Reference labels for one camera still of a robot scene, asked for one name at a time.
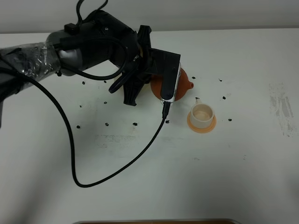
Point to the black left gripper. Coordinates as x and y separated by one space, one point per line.
107 38

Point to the brown clay teapot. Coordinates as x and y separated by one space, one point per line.
183 85

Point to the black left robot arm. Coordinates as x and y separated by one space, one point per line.
59 54

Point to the white teacup front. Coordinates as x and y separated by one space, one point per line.
201 115

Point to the orange coaster front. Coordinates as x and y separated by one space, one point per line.
201 130

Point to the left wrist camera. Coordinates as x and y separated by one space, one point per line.
170 83

